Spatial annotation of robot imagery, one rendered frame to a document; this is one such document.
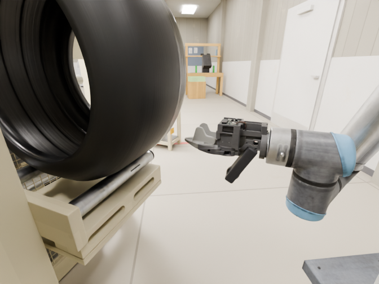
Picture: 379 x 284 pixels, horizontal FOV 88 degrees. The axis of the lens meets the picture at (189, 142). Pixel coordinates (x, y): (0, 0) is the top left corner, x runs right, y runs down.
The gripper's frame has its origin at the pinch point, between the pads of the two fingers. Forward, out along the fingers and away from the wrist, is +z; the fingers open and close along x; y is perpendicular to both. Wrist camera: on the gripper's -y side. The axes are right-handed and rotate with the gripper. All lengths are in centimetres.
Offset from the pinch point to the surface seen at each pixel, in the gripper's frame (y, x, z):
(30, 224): -11.4, 30.0, 24.7
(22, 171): -9, 19, 46
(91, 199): -9.7, 20.4, 17.4
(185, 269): -101, -31, 15
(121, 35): 25.0, 16.2, 6.3
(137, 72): 18.8, 15.1, 4.4
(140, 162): -9.6, 0.1, 17.5
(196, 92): -74, -652, 227
